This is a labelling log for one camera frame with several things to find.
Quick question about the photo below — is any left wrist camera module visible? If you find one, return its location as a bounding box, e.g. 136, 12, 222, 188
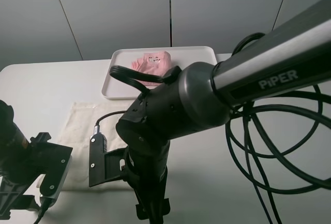
32, 142, 72, 197

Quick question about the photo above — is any cream white towel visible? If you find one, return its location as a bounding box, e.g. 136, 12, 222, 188
56, 100, 132, 191

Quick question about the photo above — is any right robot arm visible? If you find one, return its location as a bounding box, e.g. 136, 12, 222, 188
109, 0, 330, 223

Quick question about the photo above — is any white rectangular plastic tray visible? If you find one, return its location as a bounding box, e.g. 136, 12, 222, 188
101, 46, 218, 100

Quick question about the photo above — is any pink towel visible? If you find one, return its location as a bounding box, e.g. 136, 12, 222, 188
131, 51, 172, 77

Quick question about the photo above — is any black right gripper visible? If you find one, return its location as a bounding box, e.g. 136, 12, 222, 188
124, 141, 171, 223

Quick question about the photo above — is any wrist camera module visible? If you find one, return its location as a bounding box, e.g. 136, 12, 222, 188
88, 133, 126, 187
32, 142, 72, 197

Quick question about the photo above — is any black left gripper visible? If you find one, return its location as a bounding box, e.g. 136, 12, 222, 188
1, 132, 49, 218

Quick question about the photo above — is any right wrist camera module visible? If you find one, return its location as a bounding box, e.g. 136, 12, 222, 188
88, 133, 126, 187

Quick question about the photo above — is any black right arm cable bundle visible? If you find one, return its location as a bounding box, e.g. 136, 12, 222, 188
224, 32, 331, 224

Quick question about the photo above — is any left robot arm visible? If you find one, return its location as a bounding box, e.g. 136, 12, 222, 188
1, 101, 51, 223

